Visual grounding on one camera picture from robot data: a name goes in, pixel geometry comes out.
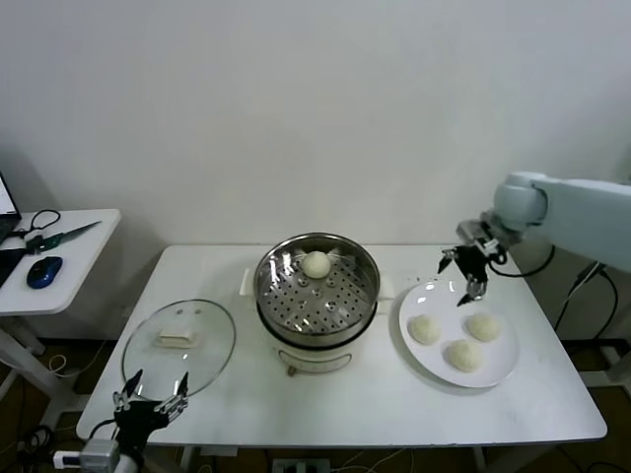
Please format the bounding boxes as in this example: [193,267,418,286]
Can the glass lid with cream handle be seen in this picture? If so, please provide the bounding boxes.
[121,299,237,403]

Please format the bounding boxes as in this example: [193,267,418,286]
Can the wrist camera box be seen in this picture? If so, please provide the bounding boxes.
[456,219,500,247]
[52,439,120,469]

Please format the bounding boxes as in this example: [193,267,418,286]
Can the laptop screen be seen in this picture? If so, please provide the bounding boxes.
[0,169,24,248]

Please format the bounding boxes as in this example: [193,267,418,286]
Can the blue computer mouse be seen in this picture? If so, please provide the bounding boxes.
[26,255,64,290]

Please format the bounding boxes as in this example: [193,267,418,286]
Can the green handled scissors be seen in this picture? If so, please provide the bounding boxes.
[25,221,104,255]

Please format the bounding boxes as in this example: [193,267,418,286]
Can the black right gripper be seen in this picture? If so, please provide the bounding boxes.
[438,243,507,308]

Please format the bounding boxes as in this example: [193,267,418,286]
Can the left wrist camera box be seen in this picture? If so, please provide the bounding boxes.
[52,439,120,469]

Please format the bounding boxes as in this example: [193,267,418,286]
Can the white electric cooker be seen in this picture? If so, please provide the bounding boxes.
[255,300,382,379]

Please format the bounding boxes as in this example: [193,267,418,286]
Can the black coiled cable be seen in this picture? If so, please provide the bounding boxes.
[19,426,55,459]

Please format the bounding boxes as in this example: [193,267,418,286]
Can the white side table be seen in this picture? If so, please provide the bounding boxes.
[0,209,122,395]

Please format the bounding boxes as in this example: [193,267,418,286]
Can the white steamed baozi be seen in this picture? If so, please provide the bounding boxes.
[408,313,441,345]
[463,311,503,343]
[301,249,331,280]
[446,339,484,373]

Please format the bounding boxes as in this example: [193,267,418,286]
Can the black flat pad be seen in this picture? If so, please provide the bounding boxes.
[0,247,26,291]

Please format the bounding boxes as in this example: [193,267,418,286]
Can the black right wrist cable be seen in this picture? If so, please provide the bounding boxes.
[485,243,557,278]

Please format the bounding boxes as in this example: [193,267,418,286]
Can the black power cable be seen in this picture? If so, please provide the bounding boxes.
[554,260,621,342]

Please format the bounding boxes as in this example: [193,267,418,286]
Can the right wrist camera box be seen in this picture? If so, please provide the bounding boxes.
[456,219,500,247]

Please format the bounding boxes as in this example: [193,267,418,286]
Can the white cable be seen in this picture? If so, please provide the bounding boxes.
[47,339,114,379]
[342,447,416,473]

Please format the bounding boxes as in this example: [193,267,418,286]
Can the white round plate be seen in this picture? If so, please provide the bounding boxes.
[397,280,522,389]

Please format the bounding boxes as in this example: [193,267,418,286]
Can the black looped cord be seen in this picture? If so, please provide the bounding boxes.
[9,209,62,236]

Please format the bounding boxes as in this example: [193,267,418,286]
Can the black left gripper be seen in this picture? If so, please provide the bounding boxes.
[111,369,190,448]

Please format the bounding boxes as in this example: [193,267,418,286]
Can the white rectangular table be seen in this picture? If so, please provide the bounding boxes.
[76,244,608,473]

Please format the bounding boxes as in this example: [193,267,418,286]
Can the perforated steel steamer basket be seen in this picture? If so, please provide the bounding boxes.
[240,234,397,348]

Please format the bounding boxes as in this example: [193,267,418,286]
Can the white power strip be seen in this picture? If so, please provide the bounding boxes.
[272,457,331,473]

